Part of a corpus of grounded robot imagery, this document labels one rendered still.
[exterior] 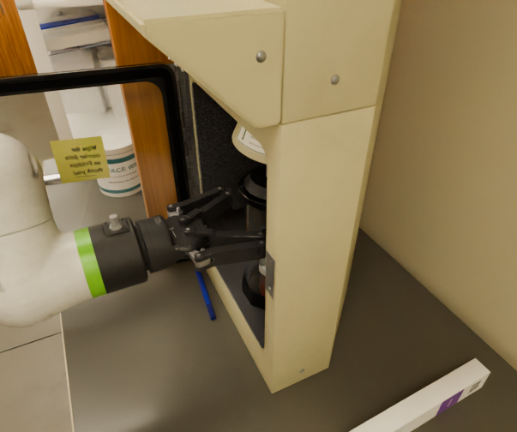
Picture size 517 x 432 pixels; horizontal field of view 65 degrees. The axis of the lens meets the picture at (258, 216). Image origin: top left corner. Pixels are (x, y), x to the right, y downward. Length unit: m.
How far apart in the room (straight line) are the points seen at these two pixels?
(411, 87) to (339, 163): 0.45
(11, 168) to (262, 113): 0.28
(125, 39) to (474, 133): 0.59
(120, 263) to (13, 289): 0.12
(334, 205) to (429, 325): 0.44
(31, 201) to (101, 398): 0.37
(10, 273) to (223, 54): 0.34
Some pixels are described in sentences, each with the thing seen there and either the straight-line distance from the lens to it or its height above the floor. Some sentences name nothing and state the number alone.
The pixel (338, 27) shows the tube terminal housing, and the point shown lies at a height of 1.49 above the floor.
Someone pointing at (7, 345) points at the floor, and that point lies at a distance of 2.23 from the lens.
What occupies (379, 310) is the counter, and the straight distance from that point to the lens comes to 0.86.
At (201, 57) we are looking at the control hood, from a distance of 0.34.
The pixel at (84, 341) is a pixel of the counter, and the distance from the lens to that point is 0.84.
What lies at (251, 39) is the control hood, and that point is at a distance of 0.35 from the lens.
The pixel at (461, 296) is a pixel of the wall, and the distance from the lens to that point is 0.92.
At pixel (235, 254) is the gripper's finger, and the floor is 1.21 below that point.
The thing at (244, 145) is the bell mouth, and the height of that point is 1.33.
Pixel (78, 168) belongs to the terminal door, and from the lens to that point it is 0.72.
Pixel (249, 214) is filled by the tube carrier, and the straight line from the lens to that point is 0.60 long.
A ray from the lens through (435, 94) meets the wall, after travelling 0.84.
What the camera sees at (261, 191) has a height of 1.26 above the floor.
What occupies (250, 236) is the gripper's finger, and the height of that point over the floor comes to 1.21.
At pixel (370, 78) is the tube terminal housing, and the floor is 1.44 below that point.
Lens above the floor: 1.57
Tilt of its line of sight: 37 degrees down
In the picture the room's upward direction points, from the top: straight up
